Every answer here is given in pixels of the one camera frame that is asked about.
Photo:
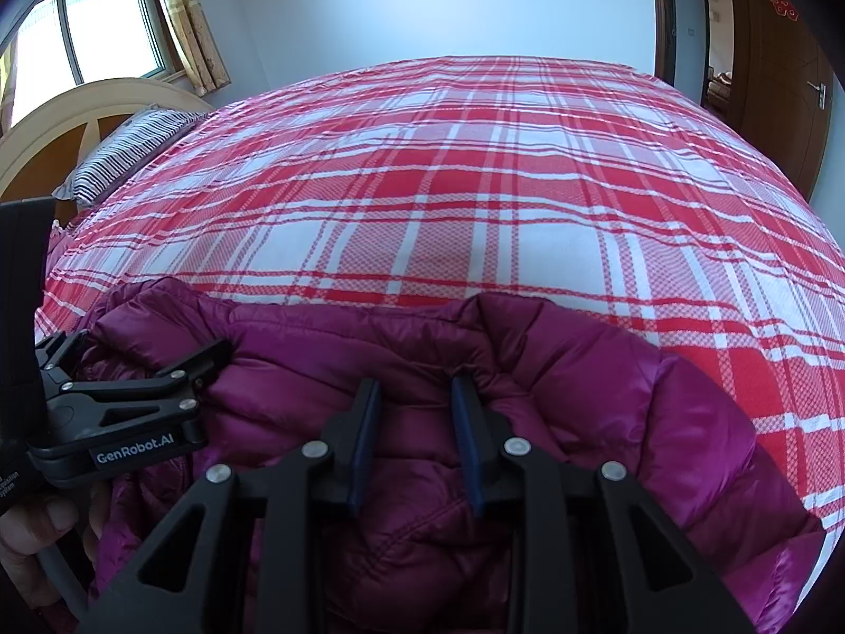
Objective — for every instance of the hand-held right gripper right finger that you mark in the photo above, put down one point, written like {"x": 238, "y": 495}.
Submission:
{"x": 469, "y": 456}

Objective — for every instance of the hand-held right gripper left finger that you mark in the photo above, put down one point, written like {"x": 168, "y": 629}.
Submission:
{"x": 363, "y": 449}

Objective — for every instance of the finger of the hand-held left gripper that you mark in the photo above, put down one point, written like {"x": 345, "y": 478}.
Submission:
{"x": 165, "y": 376}
{"x": 178, "y": 409}

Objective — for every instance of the magenta puffer jacket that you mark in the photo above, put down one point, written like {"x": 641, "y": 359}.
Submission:
{"x": 594, "y": 409}

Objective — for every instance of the person's left hand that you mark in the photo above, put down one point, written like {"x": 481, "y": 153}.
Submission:
{"x": 33, "y": 522}

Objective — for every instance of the striped pillow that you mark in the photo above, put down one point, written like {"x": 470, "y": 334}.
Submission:
{"x": 125, "y": 145}

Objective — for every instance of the bed with red plaid sheet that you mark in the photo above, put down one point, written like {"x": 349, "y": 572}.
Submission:
{"x": 462, "y": 178}

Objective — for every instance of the cream and brown headboard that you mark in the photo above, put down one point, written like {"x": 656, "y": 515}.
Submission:
{"x": 66, "y": 112}

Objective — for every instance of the narrow yellow curtain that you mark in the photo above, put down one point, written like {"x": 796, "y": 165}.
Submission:
{"x": 191, "y": 26}

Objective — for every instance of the window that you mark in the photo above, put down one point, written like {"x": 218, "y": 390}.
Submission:
{"x": 112, "y": 20}

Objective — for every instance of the brown wooden door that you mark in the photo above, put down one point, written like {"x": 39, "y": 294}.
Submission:
{"x": 772, "y": 79}

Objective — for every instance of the brown door frame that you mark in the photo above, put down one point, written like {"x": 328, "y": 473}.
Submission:
{"x": 663, "y": 13}

